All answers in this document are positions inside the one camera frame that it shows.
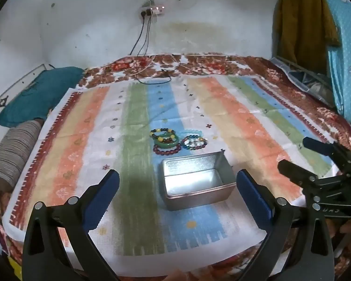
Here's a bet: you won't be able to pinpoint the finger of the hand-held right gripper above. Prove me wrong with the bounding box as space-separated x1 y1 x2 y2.
302 136 351 174
277 159 318 194

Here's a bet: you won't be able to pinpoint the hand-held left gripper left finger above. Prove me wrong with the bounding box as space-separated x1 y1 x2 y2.
22 169 120 281

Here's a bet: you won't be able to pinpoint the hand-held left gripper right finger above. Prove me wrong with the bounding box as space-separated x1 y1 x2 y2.
235 169 335 281

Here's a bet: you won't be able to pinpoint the silver metal tin box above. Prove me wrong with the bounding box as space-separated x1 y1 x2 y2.
162 151 237 211

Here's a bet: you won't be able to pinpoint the red bead bracelet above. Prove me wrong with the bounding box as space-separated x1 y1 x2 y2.
152 143 182 156

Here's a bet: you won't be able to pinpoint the green jade bangle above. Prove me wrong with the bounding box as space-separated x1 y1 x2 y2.
153 135 181 150

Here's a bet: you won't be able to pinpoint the dark bead bracelet yellow beads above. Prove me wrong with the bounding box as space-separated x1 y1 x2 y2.
150 128 176 141

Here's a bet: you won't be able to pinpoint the multicolour bead bracelet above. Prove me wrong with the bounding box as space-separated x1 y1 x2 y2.
181 135 208 151

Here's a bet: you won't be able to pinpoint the pale turquoise bead bracelet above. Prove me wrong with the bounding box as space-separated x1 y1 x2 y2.
178 128 200 139

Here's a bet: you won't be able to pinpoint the striped pastel cloth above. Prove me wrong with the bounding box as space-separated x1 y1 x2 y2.
3 75 334 267

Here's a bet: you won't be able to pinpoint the metal rack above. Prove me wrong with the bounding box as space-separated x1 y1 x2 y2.
270 57 337 107

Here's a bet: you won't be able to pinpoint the brown striped pillow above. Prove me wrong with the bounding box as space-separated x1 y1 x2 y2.
0 119 44 192

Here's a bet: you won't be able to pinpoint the blue dotted cartoon curtain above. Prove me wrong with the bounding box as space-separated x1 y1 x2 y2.
306 0 351 126

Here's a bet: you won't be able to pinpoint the teal pillow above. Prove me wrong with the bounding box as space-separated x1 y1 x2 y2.
0 66 85 128

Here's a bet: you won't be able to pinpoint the mustard brown garment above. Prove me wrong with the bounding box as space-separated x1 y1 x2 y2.
273 0 341 65

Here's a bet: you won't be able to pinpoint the white power strip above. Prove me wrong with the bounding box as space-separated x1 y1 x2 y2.
139 5 166 17

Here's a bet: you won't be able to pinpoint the black cable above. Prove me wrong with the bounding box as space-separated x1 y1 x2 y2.
136 16 152 56
129 15 145 56

